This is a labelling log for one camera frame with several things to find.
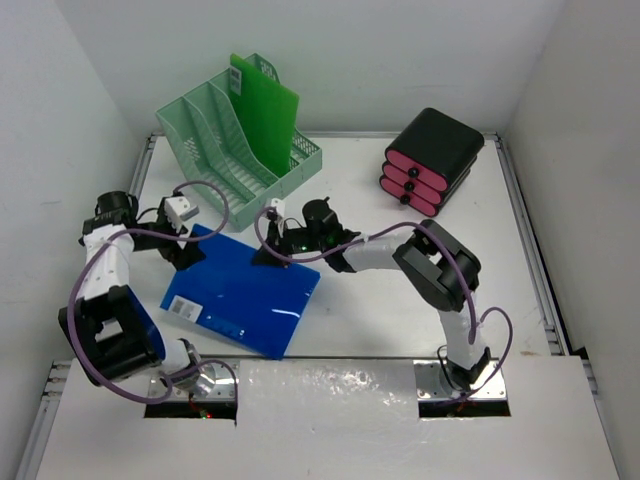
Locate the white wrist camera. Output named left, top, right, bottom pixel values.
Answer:
left=269, top=198, right=285, bottom=236
left=163, top=195, right=199, bottom=235

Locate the green clip file folder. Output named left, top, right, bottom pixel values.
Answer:
left=229, top=54, right=299, bottom=177

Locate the pink drawer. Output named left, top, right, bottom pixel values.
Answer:
left=379, top=162, right=444, bottom=205
left=379, top=176, right=441, bottom=217
left=383, top=150, right=449, bottom=192

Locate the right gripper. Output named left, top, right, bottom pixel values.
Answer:
left=252, top=219, right=327, bottom=270

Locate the pink bottom drawer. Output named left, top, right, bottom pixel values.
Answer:
left=379, top=176, right=441, bottom=217

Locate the white front panel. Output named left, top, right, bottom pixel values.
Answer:
left=38, top=356, right=617, bottom=479

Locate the pink top drawer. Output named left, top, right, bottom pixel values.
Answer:
left=383, top=150, right=449, bottom=192

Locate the mint green file organizer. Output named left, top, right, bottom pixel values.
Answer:
left=156, top=65, right=322, bottom=231

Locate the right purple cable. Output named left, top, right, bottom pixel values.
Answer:
left=254, top=207, right=515, bottom=401

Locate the black drawer cabinet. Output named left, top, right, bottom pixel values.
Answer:
left=383, top=108, right=485, bottom=212

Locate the blue file folder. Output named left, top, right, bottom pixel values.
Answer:
left=160, top=233, right=321, bottom=360

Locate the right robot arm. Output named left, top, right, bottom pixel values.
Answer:
left=252, top=198, right=490, bottom=391

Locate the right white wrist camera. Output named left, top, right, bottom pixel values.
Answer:
left=269, top=198, right=285, bottom=236

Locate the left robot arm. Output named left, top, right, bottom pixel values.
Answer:
left=73, top=191, right=205, bottom=381

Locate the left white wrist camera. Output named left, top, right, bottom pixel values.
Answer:
left=163, top=195, right=199, bottom=235

